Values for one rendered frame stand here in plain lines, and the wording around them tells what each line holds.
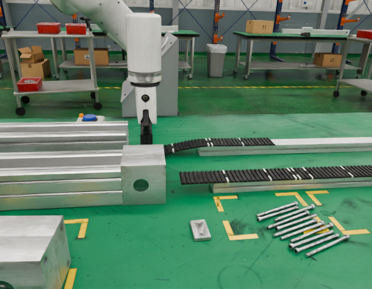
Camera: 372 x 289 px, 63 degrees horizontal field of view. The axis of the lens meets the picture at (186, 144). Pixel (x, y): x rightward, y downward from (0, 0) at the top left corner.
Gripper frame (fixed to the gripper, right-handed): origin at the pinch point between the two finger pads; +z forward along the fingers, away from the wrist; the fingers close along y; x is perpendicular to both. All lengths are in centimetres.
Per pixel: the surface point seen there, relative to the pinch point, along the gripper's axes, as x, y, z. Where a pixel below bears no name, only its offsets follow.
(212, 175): -14.7, -18.9, 1.7
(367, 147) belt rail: -67, -2, 4
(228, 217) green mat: -16.0, -29.8, 5.2
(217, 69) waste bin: -134, 478, 70
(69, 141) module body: 19.6, -4.0, -0.9
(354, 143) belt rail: -62, -2, 3
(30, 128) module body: 30.6, 2.2, -2.4
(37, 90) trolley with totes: 120, 272, 56
